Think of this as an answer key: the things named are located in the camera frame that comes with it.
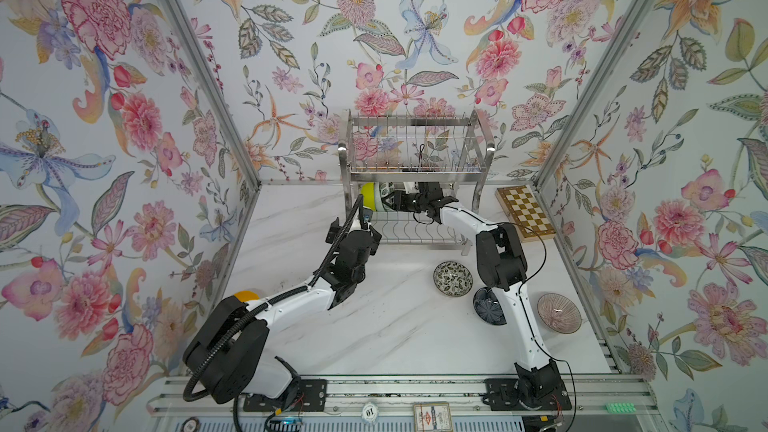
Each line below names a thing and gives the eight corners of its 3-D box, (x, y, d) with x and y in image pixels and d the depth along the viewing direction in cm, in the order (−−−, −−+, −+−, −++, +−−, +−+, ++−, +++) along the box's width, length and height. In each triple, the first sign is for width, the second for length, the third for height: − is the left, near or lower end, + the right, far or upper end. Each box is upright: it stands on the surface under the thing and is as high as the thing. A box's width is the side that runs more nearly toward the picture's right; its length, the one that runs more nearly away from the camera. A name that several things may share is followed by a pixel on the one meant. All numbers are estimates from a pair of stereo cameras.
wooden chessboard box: (520, 244, 106) (524, 237, 103) (494, 193, 122) (497, 186, 119) (556, 239, 107) (561, 233, 104) (525, 190, 123) (529, 183, 120)
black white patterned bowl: (435, 297, 93) (437, 290, 89) (431, 269, 99) (433, 261, 95) (471, 297, 93) (474, 290, 89) (465, 269, 99) (468, 261, 95)
